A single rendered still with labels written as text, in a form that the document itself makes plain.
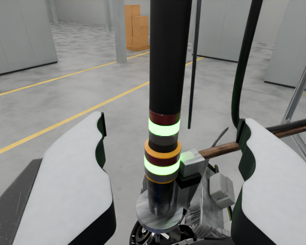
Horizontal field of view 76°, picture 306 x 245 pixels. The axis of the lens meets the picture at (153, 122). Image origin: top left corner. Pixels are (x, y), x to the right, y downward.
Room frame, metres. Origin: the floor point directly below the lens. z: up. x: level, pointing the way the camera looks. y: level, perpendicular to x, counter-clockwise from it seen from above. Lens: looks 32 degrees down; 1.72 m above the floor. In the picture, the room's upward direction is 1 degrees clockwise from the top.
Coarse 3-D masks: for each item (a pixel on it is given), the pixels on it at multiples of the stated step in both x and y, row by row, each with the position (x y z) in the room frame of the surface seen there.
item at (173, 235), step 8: (136, 224) 0.32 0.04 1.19; (136, 232) 0.29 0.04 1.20; (152, 232) 0.26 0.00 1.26; (168, 232) 0.26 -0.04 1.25; (176, 232) 0.27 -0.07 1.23; (184, 232) 0.30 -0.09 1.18; (192, 232) 0.29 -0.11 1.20; (136, 240) 0.26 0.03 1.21; (144, 240) 0.25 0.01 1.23; (152, 240) 0.24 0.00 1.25; (160, 240) 0.24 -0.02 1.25; (168, 240) 0.25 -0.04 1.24; (176, 240) 0.26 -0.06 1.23
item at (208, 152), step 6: (300, 126) 0.28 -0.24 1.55; (276, 132) 0.26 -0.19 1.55; (282, 132) 0.26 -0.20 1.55; (288, 132) 0.26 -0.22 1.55; (294, 132) 0.26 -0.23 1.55; (300, 132) 0.27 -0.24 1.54; (222, 144) 0.22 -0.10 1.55; (228, 144) 0.22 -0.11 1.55; (234, 144) 0.22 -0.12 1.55; (204, 150) 0.21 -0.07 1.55; (210, 150) 0.21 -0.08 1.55; (216, 150) 0.21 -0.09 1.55; (222, 150) 0.21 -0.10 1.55; (228, 150) 0.21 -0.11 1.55; (234, 150) 0.22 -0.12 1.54; (204, 156) 0.20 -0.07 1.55; (210, 156) 0.20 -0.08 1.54; (216, 156) 0.21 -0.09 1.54
